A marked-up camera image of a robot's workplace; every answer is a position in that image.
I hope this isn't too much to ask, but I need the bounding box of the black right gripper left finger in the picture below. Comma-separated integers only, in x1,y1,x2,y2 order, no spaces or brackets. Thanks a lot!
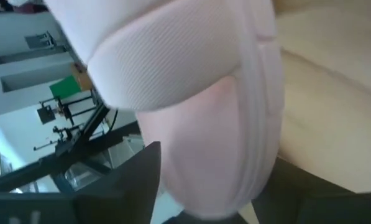
76,141,161,224

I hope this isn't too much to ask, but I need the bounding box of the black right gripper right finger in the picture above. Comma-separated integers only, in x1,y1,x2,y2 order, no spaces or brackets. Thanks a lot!
252,157,354,224

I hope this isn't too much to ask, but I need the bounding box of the pink rubber slide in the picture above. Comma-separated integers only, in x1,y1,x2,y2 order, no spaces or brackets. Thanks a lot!
44,0,285,220

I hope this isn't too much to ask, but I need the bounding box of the green box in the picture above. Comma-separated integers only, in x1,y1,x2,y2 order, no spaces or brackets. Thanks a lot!
49,75,82,100

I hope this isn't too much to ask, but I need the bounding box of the brown cardboard box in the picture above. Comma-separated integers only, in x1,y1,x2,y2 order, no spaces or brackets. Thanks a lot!
70,62,94,91

